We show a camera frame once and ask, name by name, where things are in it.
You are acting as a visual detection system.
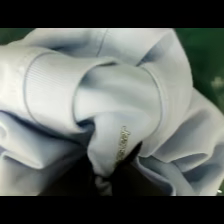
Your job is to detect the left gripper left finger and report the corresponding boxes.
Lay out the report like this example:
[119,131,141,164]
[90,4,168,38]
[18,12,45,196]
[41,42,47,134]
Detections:
[39,153,98,197]

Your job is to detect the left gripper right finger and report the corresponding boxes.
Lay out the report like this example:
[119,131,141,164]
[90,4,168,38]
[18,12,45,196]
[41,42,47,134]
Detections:
[111,141,172,197]

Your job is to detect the light blue sweatshirt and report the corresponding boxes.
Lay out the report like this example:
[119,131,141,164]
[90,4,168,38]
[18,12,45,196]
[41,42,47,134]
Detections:
[0,27,224,197]

